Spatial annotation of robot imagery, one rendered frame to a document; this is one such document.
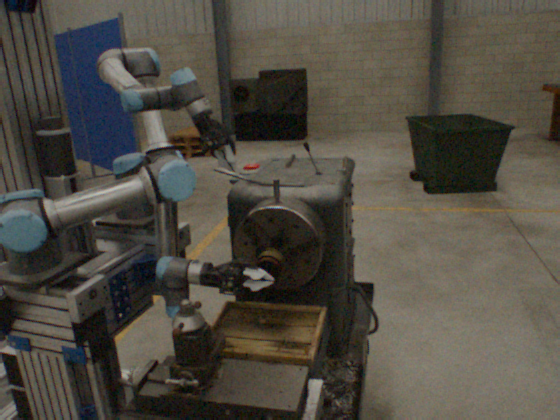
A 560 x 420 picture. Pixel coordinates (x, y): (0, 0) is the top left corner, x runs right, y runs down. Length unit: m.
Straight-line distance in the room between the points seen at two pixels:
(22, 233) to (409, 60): 10.55
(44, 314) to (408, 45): 10.51
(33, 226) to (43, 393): 0.96
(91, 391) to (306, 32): 10.26
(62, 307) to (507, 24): 10.98
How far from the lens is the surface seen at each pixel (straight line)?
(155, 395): 1.24
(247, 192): 1.80
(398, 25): 11.43
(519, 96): 11.82
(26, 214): 1.35
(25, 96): 1.75
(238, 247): 1.69
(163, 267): 1.50
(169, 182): 1.36
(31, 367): 2.12
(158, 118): 1.94
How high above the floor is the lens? 1.71
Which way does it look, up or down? 18 degrees down
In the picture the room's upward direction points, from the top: 3 degrees counter-clockwise
